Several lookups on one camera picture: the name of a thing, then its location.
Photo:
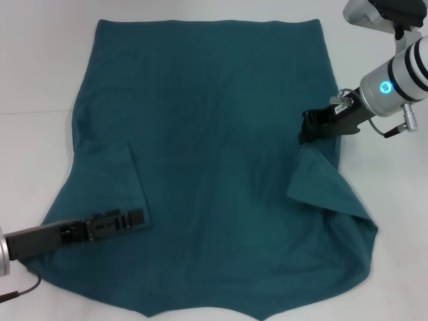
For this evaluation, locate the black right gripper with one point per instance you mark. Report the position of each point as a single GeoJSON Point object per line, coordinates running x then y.
{"type": "Point", "coordinates": [347, 117]}

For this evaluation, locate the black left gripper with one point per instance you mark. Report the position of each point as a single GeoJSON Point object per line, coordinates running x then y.
{"type": "Point", "coordinates": [40, 239]}

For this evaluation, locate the teal blue t-shirt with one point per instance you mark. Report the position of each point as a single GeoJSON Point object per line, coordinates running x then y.
{"type": "Point", "coordinates": [207, 133]}

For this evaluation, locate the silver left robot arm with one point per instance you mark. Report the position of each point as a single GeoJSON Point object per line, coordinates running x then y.
{"type": "Point", "coordinates": [3, 250]}

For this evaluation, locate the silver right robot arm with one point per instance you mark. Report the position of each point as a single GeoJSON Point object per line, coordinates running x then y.
{"type": "Point", "coordinates": [394, 83]}

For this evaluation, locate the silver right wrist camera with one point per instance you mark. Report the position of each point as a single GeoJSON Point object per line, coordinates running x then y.
{"type": "Point", "coordinates": [368, 13]}

